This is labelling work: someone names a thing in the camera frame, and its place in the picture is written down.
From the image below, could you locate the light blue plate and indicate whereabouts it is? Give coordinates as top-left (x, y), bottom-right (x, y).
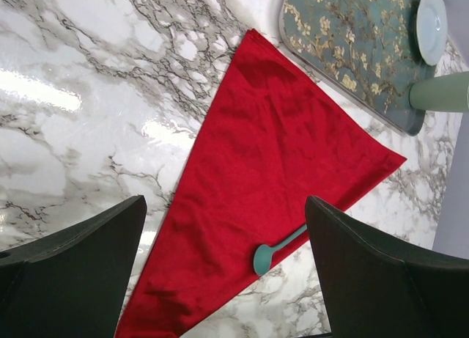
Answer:
top-left (416, 0), bottom-right (448, 66)

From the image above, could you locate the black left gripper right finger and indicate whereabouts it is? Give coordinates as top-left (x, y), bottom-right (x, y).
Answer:
top-left (305, 196), bottom-right (468, 337)

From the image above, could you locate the green cup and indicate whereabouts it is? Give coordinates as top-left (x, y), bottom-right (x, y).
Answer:
top-left (409, 72), bottom-right (469, 113)

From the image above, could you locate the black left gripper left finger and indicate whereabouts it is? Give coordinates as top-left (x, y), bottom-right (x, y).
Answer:
top-left (1, 195), bottom-right (147, 337)

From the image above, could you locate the teal spoon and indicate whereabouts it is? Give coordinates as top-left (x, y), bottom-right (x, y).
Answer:
top-left (252, 224), bottom-right (307, 276)

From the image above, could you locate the floral teal serving tray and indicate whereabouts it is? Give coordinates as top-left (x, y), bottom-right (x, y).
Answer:
top-left (279, 0), bottom-right (436, 136)

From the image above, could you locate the red cloth napkin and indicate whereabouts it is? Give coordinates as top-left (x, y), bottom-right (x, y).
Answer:
top-left (116, 29), bottom-right (405, 337)

